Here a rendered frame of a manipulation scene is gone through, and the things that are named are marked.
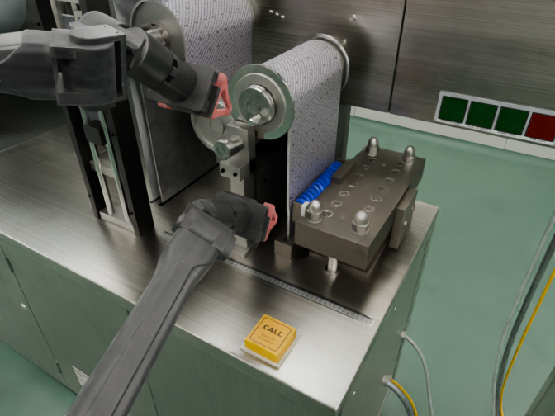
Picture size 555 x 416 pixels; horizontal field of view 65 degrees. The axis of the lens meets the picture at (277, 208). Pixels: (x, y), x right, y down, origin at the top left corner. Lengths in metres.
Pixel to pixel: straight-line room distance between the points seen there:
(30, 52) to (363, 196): 0.70
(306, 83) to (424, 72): 0.30
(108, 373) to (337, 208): 0.62
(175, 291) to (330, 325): 0.42
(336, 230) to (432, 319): 1.36
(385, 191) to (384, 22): 0.37
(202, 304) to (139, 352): 0.46
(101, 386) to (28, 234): 0.82
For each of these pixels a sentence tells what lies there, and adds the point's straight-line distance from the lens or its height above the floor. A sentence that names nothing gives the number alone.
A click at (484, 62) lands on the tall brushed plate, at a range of 1.04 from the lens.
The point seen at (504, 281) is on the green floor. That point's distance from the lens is 2.50.
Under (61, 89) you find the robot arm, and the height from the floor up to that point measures 1.40.
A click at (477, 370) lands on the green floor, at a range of 2.07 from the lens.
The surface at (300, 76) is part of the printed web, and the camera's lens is 0.88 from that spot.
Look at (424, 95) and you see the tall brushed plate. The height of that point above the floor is 1.20.
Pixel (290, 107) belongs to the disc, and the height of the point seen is 1.26.
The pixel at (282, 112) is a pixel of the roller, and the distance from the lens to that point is 0.83.
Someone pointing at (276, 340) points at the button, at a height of 0.92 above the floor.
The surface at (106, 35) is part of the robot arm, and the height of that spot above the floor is 1.45.
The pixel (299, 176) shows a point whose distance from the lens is 0.94.
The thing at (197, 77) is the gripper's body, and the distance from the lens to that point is 0.65.
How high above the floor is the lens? 1.57
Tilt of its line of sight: 35 degrees down
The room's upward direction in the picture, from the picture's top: straight up
